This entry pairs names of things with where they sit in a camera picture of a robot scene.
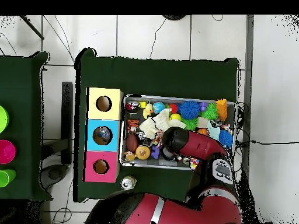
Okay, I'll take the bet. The cream fluffy cloth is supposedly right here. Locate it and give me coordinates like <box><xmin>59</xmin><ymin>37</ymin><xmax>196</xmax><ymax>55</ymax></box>
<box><xmin>139</xmin><ymin>108</ymin><xmax>187</xmax><ymax>139</ymax></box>

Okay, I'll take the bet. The blue stringy rubber ball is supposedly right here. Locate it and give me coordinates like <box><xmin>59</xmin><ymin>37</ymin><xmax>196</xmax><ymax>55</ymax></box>
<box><xmin>178</xmin><ymin>100</ymin><xmax>201</xmax><ymax>120</ymax></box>
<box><xmin>218</xmin><ymin>129</ymin><xmax>234</xmax><ymax>149</ymax></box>

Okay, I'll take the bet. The crushed clear plastic bottle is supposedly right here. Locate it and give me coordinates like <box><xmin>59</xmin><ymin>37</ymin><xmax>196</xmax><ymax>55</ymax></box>
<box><xmin>95</xmin><ymin>127</ymin><xmax>112</xmax><ymax>142</ymax></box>

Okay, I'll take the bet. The silver soda can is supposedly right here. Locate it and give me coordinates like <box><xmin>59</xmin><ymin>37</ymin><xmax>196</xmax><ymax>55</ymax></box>
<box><xmin>120</xmin><ymin>175</ymin><xmax>137</xmax><ymax>191</ymax></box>

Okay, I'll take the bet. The light teal cloth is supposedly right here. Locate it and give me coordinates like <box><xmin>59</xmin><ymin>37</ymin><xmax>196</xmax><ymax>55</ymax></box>
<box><xmin>207</xmin><ymin>121</ymin><xmax>221</xmax><ymax>141</ymax></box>

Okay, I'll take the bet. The orange toy brick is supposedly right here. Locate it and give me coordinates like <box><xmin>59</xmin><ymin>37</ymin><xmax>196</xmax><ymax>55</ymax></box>
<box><xmin>215</xmin><ymin>98</ymin><xmax>228</xmax><ymax>122</ymax></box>

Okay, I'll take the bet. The wooden box with three holes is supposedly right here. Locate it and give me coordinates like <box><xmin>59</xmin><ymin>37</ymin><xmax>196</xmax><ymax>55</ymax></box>
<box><xmin>82</xmin><ymin>87</ymin><xmax>124</xmax><ymax>183</ymax></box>

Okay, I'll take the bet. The yellow plush animal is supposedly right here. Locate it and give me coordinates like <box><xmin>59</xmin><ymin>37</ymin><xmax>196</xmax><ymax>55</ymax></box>
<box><xmin>142</xmin><ymin>103</ymin><xmax>154</xmax><ymax>120</ymax></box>

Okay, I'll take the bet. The orange tiger plush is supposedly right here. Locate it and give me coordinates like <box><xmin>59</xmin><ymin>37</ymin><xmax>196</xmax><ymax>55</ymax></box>
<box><xmin>126</xmin><ymin>118</ymin><xmax>140</xmax><ymax>132</ymax></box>

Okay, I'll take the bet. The brown toy football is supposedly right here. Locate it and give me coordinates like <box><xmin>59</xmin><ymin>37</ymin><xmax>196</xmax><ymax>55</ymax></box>
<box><xmin>126</xmin><ymin>133</ymin><xmax>139</xmax><ymax>153</ymax></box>

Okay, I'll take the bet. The toy hamburger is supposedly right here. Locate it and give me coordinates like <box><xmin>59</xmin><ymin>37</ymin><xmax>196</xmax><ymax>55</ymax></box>
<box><xmin>135</xmin><ymin>145</ymin><xmax>151</xmax><ymax>160</ymax></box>

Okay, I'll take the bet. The brown monkey plush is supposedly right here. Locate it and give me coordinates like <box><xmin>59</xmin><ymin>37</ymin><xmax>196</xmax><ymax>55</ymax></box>
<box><xmin>123</xmin><ymin>150</ymin><xmax>137</xmax><ymax>162</ymax></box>

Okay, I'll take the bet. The dark green tablecloth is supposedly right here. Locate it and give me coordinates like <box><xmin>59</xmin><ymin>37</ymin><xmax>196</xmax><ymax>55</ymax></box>
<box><xmin>0</xmin><ymin>51</ymin><xmax>53</xmax><ymax>202</ymax></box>
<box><xmin>74</xmin><ymin>47</ymin><xmax>240</xmax><ymax>203</ymax></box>

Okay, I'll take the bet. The dark grey oval base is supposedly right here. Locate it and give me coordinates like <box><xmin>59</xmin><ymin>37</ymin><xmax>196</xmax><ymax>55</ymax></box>
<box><xmin>40</xmin><ymin>163</ymin><xmax>68</xmax><ymax>190</ymax></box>

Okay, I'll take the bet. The black round base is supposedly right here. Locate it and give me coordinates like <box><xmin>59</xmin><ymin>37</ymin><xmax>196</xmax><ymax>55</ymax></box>
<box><xmin>162</xmin><ymin>15</ymin><xmax>187</xmax><ymax>21</ymax></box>

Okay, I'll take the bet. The pink plastic cup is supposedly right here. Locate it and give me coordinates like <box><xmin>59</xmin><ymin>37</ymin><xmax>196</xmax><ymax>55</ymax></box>
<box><xmin>0</xmin><ymin>139</ymin><xmax>16</xmax><ymax>165</ymax></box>

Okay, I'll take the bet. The bright green plastic cup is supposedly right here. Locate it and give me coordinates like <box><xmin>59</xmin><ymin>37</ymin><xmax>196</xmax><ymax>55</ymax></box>
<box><xmin>0</xmin><ymin>169</ymin><xmax>18</xmax><ymax>188</ymax></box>
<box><xmin>0</xmin><ymin>105</ymin><xmax>10</xmax><ymax>134</ymax></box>

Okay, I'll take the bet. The black slanted rod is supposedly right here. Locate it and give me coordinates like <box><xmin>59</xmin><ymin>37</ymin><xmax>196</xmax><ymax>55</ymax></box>
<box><xmin>19</xmin><ymin>15</ymin><xmax>45</xmax><ymax>40</ymax></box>

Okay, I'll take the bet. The silver wire mesh bin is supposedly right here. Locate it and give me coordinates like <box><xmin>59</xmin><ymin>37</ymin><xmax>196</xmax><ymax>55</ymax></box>
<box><xmin>119</xmin><ymin>93</ymin><xmax>238</xmax><ymax>173</ymax></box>

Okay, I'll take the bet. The black floor cable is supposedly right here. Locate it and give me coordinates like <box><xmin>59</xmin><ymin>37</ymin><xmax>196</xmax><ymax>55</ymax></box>
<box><xmin>235</xmin><ymin>139</ymin><xmax>299</xmax><ymax>150</ymax></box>

